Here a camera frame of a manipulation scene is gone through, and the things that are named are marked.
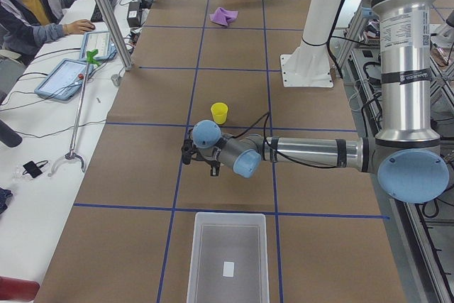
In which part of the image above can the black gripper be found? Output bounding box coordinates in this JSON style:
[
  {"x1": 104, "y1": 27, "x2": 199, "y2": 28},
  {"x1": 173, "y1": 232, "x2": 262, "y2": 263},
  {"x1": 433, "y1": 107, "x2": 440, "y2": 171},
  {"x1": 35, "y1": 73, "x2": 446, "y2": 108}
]
[{"x1": 198, "y1": 152, "x2": 221, "y2": 177}]

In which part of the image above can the purple cloth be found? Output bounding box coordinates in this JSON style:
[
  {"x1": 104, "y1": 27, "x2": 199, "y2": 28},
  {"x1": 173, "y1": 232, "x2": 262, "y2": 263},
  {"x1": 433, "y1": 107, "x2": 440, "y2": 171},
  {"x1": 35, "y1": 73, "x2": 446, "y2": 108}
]
[{"x1": 209, "y1": 7, "x2": 238, "y2": 27}]

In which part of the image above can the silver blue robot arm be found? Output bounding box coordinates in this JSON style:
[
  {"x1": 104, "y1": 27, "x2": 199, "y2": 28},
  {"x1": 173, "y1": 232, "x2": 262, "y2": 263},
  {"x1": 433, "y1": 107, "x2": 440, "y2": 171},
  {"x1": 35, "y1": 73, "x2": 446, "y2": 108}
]
[{"x1": 177, "y1": 0, "x2": 380, "y2": 216}]

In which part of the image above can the translucent white plastic box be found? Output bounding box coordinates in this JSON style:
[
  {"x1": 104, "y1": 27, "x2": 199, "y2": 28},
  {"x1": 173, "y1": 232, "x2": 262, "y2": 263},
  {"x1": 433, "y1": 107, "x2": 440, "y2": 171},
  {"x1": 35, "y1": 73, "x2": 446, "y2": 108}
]
[{"x1": 187, "y1": 212, "x2": 270, "y2": 302}]

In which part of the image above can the yellow plastic cup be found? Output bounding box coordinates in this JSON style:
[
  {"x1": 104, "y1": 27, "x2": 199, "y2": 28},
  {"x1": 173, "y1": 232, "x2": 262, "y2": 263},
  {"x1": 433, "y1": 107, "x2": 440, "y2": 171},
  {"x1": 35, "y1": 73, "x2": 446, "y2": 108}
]
[{"x1": 211, "y1": 102, "x2": 228, "y2": 125}]

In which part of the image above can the reacher grabber tool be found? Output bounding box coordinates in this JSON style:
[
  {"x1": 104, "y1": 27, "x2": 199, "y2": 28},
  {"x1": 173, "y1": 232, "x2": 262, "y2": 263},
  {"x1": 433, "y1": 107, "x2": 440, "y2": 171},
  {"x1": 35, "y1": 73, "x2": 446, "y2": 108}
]
[{"x1": 48, "y1": 49, "x2": 99, "y2": 177}]

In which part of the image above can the far blue teach pendant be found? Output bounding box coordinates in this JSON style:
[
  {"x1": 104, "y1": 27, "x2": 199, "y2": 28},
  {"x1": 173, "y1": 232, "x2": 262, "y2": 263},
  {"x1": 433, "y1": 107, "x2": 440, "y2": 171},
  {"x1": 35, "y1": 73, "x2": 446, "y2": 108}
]
[{"x1": 78, "y1": 31, "x2": 116, "y2": 61}]

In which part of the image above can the blue teach pendant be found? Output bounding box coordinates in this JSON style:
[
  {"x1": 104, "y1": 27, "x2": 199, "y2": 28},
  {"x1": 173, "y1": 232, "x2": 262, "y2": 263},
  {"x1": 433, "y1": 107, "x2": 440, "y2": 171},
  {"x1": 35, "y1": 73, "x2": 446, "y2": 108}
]
[
  {"x1": 34, "y1": 59, "x2": 94, "y2": 101},
  {"x1": 78, "y1": 31, "x2": 116, "y2": 61}
]

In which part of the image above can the black power adapter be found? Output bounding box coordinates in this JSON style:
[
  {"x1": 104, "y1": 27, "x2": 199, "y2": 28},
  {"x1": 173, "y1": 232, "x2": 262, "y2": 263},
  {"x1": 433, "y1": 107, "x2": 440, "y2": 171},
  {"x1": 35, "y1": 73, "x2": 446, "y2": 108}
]
[{"x1": 126, "y1": 1, "x2": 143, "y2": 28}]

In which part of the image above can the near blue teach pendant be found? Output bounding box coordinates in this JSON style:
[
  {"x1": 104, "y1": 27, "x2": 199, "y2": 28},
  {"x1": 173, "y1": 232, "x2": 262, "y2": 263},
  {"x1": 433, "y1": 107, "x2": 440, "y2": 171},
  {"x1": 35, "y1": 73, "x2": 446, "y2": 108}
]
[{"x1": 34, "y1": 59, "x2": 94, "y2": 101}]

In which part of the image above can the small black device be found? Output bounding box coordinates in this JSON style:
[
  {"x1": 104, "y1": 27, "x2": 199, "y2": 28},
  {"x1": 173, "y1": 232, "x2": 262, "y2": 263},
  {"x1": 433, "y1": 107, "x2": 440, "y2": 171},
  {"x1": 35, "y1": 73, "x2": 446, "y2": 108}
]
[{"x1": 22, "y1": 160, "x2": 49, "y2": 179}]

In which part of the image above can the black keyboard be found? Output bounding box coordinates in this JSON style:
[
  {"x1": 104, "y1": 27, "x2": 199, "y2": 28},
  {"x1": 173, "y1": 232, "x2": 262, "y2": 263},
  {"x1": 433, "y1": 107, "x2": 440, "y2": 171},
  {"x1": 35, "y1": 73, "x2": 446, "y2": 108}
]
[{"x1": 90, "y1": 0, "x2": 120, "y2": 23}]

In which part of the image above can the seated person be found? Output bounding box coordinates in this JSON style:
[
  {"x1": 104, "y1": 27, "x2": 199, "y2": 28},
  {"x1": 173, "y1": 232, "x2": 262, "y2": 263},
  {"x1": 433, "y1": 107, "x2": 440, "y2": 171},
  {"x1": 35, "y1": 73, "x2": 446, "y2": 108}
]
[{"x1": 1, "y1": 0, "x2": 95, "y2": 65}]

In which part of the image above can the white pedestal column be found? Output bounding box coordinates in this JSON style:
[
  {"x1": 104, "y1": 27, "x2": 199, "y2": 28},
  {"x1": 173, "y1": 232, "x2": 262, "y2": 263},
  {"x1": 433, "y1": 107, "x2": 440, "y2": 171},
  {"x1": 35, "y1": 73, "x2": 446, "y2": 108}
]
[{"x1": 280, "y1": 0, "x2": 343, "y2": 88}]

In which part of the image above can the aluminium frame post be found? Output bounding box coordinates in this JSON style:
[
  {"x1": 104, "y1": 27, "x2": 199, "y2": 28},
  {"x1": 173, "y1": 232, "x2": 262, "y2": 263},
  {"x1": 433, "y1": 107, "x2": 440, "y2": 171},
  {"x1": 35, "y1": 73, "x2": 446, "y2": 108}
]
[{"x1": 95, "y1": 0, "x2": 133, "y2": 71}]

